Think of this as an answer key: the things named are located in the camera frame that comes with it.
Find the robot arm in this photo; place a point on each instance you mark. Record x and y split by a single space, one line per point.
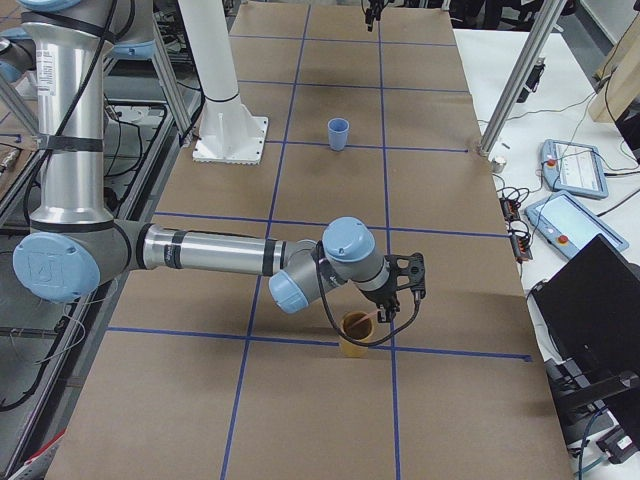
77 243

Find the yellow wooden cup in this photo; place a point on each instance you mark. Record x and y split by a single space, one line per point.
362 333

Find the pink chopstick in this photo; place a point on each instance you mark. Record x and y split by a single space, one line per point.
359 317

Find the aluminium frame post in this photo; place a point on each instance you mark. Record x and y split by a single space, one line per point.
535 41

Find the blue plastic cup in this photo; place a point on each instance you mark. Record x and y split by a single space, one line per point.
338 131

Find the near teach pendant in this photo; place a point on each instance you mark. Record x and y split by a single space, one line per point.
568 225

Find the far teach pendant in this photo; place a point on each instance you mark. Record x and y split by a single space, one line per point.
573 167

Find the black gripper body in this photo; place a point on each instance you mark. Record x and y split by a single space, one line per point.
381 297
370 7

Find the small white tape roll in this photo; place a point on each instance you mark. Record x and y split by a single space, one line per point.
498 164

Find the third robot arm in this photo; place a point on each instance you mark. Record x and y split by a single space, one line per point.
18 53

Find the teach pendant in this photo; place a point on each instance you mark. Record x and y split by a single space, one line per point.
568 225
573 167

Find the black monitor stand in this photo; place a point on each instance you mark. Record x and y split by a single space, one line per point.
583 383

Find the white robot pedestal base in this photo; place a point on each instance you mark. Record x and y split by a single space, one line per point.
228 131

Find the left aluminium frame strut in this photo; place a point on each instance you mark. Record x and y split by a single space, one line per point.
170 87

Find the black laptop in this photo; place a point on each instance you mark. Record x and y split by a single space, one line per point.
591 308

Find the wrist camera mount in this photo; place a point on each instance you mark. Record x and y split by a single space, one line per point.
407 272

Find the wooden board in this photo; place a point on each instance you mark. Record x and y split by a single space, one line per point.
619 75

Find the orange black power strip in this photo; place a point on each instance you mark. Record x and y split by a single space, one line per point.
517 230

